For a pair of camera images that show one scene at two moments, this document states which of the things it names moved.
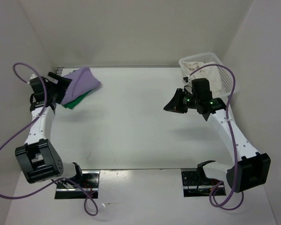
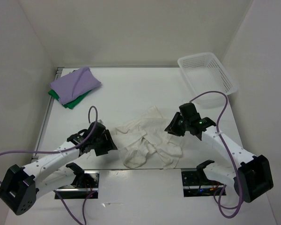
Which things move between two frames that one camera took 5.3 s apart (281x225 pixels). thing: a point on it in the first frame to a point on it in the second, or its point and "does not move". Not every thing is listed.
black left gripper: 62,85 to 109,144
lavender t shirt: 82,80 does not move
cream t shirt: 211,73 to 142,137
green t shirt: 71,104 does not move
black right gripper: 175,104 to 172,128
